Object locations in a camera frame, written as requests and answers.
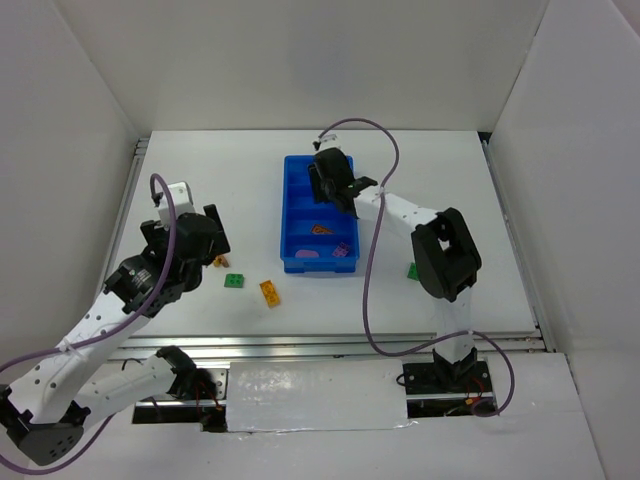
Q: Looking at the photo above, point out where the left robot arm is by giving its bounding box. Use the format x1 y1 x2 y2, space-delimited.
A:
1 204 230 467

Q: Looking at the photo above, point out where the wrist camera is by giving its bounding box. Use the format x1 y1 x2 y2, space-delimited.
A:
312 134 341 152
154 181 195 229

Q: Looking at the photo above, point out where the green lego brick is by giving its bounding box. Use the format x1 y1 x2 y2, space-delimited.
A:
223 273 245 289
407 262 419 281

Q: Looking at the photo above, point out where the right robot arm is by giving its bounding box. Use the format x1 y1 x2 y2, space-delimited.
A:
308 141 482 387

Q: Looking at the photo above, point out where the white cover plate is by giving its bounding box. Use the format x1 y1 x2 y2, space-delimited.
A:
226 359 409 433

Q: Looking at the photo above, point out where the small purple lego plate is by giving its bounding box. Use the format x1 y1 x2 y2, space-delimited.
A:
332 242 351 257

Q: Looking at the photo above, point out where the green lego brick right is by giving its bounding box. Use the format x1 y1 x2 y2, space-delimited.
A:
407 262 419 281

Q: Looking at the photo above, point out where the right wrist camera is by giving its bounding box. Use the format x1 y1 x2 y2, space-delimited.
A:
312 134 341 152

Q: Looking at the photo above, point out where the orange lego brick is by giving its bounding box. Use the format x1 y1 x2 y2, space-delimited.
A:
259 280 281 308

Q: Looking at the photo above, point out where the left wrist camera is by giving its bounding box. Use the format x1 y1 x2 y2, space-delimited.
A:
154 181 195 229

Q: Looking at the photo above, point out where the green lego brick left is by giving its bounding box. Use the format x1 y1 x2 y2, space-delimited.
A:
223 273 245 289

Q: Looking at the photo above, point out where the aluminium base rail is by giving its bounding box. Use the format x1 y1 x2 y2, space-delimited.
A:
108 331 546 419

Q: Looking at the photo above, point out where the purple flower lego piece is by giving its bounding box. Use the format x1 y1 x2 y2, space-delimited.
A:
294 249 319 258

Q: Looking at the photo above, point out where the blue divided plastic tray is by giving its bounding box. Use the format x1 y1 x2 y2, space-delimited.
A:
280 155 360 274

